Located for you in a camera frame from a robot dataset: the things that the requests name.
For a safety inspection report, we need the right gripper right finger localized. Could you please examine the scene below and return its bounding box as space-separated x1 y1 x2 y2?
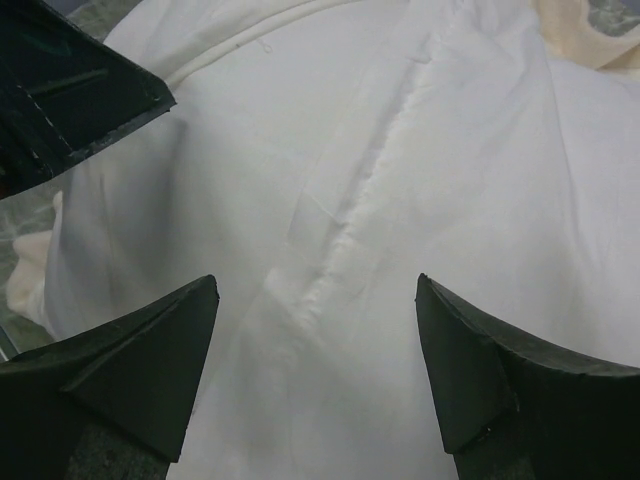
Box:
416 276 639 479

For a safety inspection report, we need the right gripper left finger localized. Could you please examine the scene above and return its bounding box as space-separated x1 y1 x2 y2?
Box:
1 275 219 479

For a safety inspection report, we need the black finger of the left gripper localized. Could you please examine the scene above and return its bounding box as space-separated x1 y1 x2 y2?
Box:
1 1 176 198

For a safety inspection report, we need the white pillow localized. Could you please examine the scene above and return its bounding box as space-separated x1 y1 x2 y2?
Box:
44 1 639 479

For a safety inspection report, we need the grey pillowcase with cream ruffle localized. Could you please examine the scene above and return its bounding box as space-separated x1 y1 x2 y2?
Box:
4 0 640 321

